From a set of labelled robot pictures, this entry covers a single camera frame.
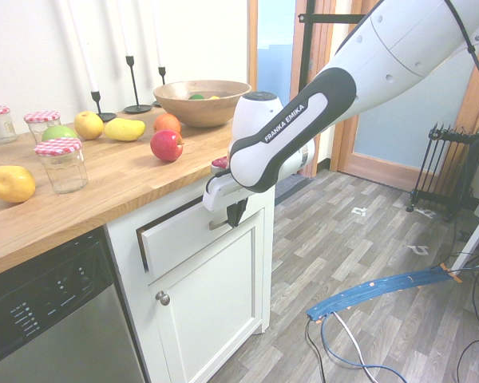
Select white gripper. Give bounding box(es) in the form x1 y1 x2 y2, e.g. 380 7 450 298
202 172 251 230

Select white drawer with wooden inside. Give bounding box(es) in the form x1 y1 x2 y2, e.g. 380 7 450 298
135 187 267 282

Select dark grey doormat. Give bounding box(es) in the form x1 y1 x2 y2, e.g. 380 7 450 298
274 172 307 201

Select white kitchen cabinet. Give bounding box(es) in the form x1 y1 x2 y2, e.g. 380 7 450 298
103 175 275 383

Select white cabinet door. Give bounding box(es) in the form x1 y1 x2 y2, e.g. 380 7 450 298
148 209 265 383

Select red apple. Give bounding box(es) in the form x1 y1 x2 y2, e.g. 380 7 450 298
149 128 185 164

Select large wooden bowl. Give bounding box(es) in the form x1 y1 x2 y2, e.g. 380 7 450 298
152 79 253 129

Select orange red peach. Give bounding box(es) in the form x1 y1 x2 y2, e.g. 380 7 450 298
152 113 183 136

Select yellow mango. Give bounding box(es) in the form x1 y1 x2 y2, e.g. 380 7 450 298
103 117 147 143

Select tall black candle holder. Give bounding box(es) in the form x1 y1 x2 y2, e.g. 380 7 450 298
122 55 154 115

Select blue tape strip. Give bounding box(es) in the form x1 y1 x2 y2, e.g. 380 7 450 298
305 266 464 324

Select medium black candle holder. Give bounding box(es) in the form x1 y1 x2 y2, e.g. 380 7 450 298
152 66 168 109

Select black metal rack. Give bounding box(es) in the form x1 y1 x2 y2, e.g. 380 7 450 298
298 0 369 179

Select yellow apple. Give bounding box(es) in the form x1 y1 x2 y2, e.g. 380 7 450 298
73 110 105 141

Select faceted glass jar checkered lid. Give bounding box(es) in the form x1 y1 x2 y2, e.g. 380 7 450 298
34 137 90 195

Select short black candle holder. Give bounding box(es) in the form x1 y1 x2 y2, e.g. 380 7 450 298
89 90 118 124

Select green apple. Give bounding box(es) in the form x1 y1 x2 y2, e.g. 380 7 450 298
41 124 79 143

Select wooden framed glass door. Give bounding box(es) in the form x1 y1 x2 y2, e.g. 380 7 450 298
330 0 479 189

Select black oil radiator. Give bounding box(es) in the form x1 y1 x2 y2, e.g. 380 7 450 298
406 123 479 223

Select small glass jar checkered lid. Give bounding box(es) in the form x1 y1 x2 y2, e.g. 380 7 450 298
22 110 61 144

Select stainless steel dishwasher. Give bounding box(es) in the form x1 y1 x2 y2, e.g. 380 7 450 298
0 226 147 383

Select large yellow round fruit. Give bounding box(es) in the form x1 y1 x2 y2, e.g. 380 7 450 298
0 164 38 204

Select long black floor cable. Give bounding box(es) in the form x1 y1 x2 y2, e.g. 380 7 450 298
305 318 328 383

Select blue floor cable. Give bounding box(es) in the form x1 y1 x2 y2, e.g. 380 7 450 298
320 314 386 383

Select white floor cable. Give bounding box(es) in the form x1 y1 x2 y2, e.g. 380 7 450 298
332 310 382 383

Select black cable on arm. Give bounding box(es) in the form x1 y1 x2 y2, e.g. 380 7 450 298
444 0 479 101

